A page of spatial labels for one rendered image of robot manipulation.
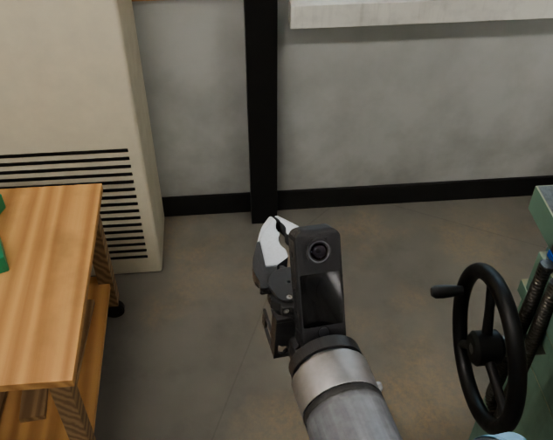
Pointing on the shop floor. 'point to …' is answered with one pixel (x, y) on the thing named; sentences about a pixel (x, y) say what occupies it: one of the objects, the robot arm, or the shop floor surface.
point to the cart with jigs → (44, 311)
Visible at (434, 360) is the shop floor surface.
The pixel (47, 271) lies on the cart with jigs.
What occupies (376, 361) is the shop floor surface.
